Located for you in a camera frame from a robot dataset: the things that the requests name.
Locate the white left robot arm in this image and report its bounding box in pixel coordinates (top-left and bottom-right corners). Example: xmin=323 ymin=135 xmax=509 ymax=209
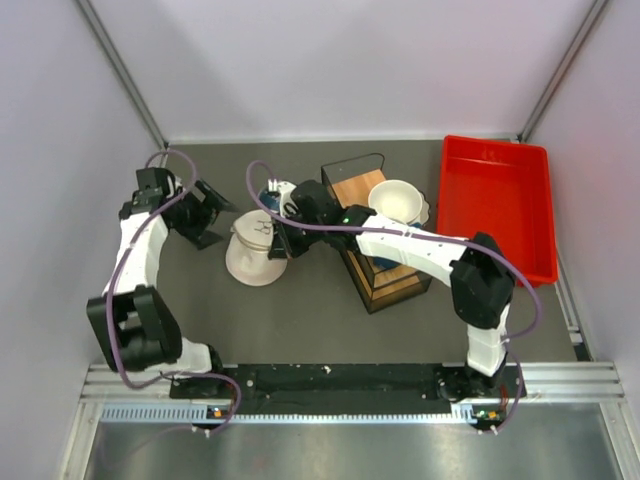
xmin=86 ymin=167 xmax=237 ymax=397

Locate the white scalloped plate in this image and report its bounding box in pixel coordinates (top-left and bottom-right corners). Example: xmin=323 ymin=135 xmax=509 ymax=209
xmin=418 ymin=191 xmax=431 ymax=227

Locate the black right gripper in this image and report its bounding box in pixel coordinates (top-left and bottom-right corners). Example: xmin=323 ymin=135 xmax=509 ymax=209
xmin=269 ymin=208 xmax=326 ymax=262

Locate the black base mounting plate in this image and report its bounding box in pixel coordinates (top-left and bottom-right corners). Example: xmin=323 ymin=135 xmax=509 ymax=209
xmin=169 ymin=362 xmax=531 ymax=407

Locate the red plastic tray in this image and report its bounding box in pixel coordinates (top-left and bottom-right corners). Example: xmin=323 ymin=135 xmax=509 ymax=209
xmin=436 ymin=135 xmax=558 ymax=287

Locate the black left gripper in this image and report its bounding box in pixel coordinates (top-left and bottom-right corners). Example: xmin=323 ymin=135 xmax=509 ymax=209
xmin=170 ymin=178 xmax=240 ymax=249

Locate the blue ceramic bowl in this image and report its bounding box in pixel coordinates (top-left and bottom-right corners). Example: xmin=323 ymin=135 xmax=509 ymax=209
xmin=259 ymin=186 xmax=281 ymax=214

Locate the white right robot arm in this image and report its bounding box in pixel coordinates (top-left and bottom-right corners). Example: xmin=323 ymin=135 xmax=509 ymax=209
xmin=259 ymin=179 xmax=515 ymax=396

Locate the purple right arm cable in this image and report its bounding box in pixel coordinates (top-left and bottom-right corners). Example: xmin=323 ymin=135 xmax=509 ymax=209
xmin=245 ymin=159 xmax=544 ymax=434

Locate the black wire wooden shelf rack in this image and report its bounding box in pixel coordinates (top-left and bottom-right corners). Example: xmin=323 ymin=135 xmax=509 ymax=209
xmin=320 ymin=153 xmax=432 ymax=314

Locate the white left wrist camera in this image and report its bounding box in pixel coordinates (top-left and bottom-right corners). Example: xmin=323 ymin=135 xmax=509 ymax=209
xmin=166 ymin=171 xmax=183 ymax=200

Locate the white ceramic bowl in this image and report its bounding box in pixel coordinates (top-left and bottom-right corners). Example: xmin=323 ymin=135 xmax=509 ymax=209
xmin=367 ymin=180 xmax=423 ymax=224

